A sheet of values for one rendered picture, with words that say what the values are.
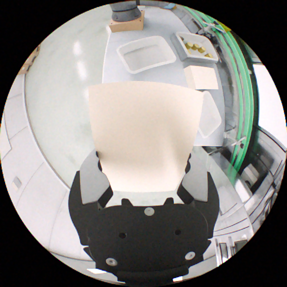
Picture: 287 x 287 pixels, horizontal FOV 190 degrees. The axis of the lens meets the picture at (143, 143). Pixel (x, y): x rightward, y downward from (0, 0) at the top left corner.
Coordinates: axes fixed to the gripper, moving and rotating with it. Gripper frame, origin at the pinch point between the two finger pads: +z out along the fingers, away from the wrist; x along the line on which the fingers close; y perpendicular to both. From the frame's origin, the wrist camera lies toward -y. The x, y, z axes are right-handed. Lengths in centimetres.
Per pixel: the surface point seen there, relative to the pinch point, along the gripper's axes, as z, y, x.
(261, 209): -28, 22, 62
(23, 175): 5, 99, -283
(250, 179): -2, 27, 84
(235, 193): -4, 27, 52
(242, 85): 18, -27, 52
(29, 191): -13, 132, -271
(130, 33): 36, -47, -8
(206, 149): 41, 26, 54
